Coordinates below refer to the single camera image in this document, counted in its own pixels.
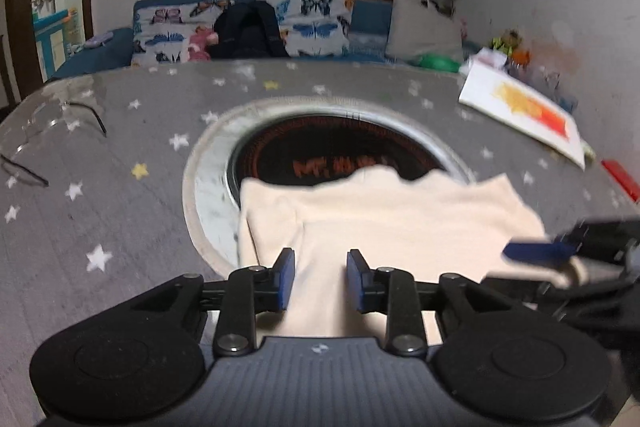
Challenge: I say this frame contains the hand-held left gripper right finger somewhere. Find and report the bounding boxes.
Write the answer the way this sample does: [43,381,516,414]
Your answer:
[346,249,502,357]

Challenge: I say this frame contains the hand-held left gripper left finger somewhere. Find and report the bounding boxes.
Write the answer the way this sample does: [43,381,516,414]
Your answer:
[131,248,297,357]

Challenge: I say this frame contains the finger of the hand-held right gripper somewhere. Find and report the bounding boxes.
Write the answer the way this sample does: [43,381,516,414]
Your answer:
[482,256,637,304]
[501,216,640,266]

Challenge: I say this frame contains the cream knit shirt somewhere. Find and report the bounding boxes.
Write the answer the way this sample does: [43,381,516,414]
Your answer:
[236,168,571,342]

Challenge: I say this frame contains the red box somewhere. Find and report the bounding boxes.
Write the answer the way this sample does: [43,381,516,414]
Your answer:
[601,159,640,202]

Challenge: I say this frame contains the round built-in induction cooker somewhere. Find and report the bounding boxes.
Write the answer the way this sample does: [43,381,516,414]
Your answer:
[192,99,476,269]

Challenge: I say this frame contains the white paper with orange drawing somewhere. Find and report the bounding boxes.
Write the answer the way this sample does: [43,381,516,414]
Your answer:
[459,59,587,170]

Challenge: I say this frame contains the grey star-print tablecloth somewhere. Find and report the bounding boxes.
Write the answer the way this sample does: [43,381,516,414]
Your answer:
[0,59,640,427]

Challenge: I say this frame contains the small colourful plush toys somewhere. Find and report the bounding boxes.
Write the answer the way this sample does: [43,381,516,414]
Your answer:
[490,27,531,65]

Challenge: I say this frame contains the green plastic object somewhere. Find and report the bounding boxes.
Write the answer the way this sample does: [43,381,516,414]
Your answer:
[419,53,462,72]

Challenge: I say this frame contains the rimless eyeglasses with black temples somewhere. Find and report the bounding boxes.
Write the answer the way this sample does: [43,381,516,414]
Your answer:
[0,99,108,188]

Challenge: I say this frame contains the beige pillow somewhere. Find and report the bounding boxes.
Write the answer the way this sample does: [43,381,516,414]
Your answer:
[386,0,466,65]

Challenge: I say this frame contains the pink plush toy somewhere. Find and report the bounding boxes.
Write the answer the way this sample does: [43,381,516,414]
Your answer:
[187,27,220,62]

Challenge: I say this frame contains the black backpack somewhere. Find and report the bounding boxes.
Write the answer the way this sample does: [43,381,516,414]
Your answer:
[207,2,291,60]

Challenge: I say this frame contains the butterfly-print cushion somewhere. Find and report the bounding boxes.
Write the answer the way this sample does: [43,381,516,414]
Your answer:
[131,0,236,68]
[257,0,357,58]

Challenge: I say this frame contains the blue sofa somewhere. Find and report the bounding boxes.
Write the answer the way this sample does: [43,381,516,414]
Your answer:
[50,0,467,80]

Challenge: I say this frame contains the purple pouch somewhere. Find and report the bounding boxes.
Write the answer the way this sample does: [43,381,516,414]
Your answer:
[82,32,115,49]

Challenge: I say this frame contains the blue cabinet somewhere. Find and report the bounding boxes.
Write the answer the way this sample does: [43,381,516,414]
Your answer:
[32,9,83,75]

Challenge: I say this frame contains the brown wooden door frame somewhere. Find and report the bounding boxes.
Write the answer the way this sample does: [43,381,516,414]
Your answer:
[5,0,96,100]

